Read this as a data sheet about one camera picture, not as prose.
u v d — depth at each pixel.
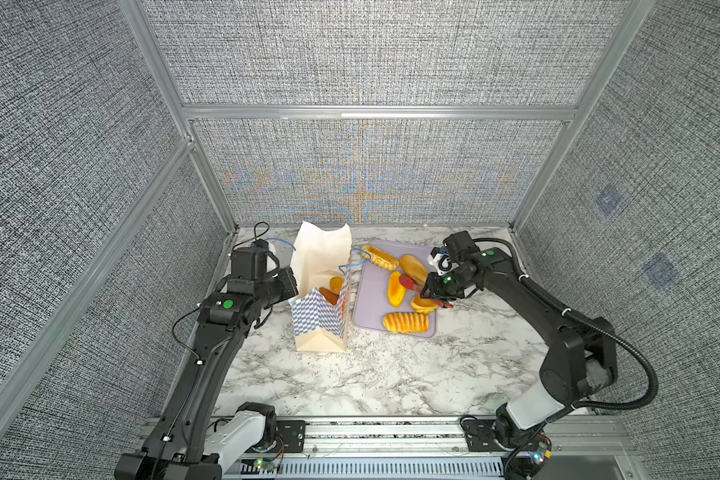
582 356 0.44
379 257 1.04
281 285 0.64
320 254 0.91
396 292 0.95
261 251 0.55
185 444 0.38
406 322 0.88
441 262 0.78
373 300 0.99
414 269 1.03
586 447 0.73
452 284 0.72
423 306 0.90
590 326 0.44
